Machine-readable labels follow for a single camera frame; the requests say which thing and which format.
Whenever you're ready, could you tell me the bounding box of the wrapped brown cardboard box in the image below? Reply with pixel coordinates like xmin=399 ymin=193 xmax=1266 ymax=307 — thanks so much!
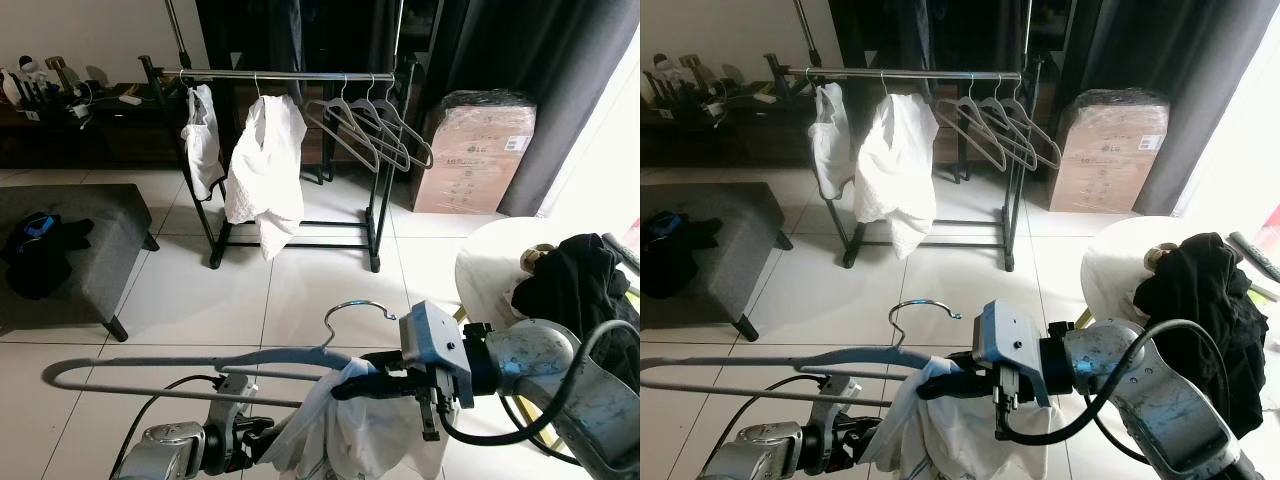
xmin=413 ymin=90 xmax=538 ymax=216
xmin=1048 ymin=88 xmax=1171 ymax=214

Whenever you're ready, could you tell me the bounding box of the grey plastic clothes hanger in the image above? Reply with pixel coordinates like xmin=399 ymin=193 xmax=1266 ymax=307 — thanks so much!
xmin=640 ymin=300 xmax=964 ymax=409
xmin=935 ymin=75 xmax=1011 ymax=174
xmin=330 ymin=75 xmax=413 ymax=173
xmin=960 ymin=75 xmax=1041 ymax=173
xmin=355 ymin=75 xmax=436 ymax=169
xmin=303 ymin=75 xmax=384 ymax=174
xmin=985 ymin=75 xmax=1065 ymax=169
xmin=42 ymin=300 xmax=401 ymax=409

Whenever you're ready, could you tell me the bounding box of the large black garment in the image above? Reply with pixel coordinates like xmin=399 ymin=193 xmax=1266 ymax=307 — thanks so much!
xmin=1133 ymin=232 xmax=1273 ymax=441
xmin=510 ymin=232 xmax=640 ymax=391

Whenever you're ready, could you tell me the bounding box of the white printed garment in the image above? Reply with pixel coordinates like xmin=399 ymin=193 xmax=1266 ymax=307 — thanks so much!
xmin=858 ymin=355 xmax=1049 ymax=480
xmin=262 ymin=355 xmax=446 ymax=480

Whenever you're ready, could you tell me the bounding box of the black garment with blue label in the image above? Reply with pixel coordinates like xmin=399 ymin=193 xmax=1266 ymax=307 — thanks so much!
xmin=0 ymin=212 xmax=96 ymax=301
xmin=645 ymin=212 xmax=726 ymax=299

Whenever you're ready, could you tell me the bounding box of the dark wooden low console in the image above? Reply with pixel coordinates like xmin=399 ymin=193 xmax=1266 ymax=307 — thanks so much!
xmin=0 ymin=85 xmax=201 ymax=169
xmin=640 ymin=85 xmax=831 ymax=169

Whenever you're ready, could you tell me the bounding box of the black metal clothes rack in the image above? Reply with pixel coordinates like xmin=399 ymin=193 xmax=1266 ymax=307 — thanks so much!
xmin=140 ymin=0 xmax=416 ymax=273
xmin=765 ymin=0 xmax=1041 ymax=273

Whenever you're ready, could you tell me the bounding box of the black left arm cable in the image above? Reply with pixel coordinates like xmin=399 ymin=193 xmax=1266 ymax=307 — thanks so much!
xmin=118 ymin=375 xmax=223 ymax=471
xmin=708 ymin=375 xmax=816 ymax=471

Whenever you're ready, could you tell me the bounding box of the white quilted shirt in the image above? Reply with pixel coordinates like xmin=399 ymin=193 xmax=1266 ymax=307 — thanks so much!
xmin=855 ymin=93 xmax=939 ymax=261
xmin=225 ymin=93 xmax=309 ymax=261

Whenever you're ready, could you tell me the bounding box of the small white top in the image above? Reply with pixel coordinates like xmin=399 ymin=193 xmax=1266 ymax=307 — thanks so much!
xmin=812 ymin=83 xmax=853 ymax=201
xmin=182 ymin=83 xmax=223 ymax=201

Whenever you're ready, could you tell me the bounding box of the round white gold-legged table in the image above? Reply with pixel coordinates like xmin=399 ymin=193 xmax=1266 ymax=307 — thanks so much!
xmin=1082 ymin=215 xmax=1280 ymax=331
xmin=455 ymin=215 xmax=640 ymax=331

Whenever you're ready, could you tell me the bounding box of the dark grey ottoman bench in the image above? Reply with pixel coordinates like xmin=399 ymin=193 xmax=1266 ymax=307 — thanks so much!
xmin=640 ymin=183 xmax=789 ymax=343
xmin=0 ymin=183 xmax=161 ymax=343

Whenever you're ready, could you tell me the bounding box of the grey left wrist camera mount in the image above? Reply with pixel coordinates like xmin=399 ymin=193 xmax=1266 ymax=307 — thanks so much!
xmin=215 ymin=372 xmax=259 ymax=421
xmin=800 ymin=375 xmax=851 ymax=426

